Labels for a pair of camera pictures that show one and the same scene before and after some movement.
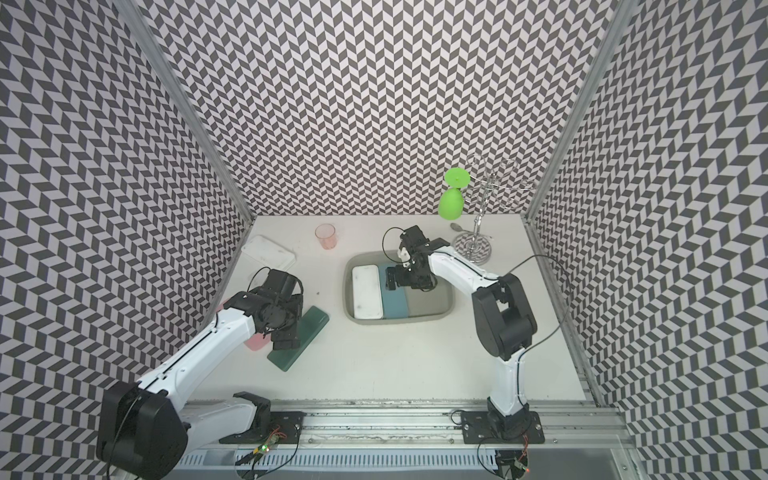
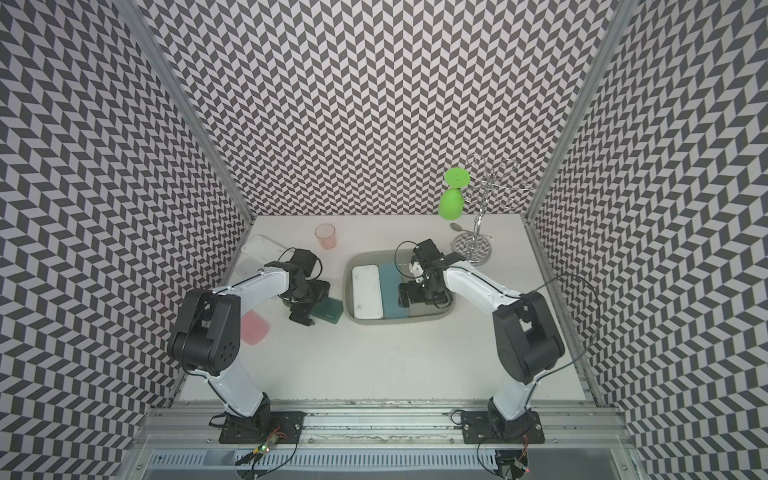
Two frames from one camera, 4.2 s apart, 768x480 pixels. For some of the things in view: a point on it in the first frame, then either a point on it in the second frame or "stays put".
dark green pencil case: x=310 y=324 to x=328 y=310
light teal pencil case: x=394 y=303 stays put
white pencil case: x=367 y=294 stays put
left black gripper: x=281 y=337 to x=321 y=288
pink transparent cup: x=327 y=234 stays put
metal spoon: x=459 y=228 stays put
